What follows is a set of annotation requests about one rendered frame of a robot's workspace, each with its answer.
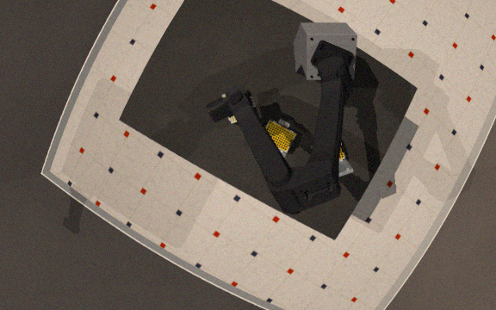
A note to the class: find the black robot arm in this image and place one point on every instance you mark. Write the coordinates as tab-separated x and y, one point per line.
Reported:
291	186

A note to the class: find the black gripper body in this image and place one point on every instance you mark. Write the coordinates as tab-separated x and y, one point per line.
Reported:
241	87

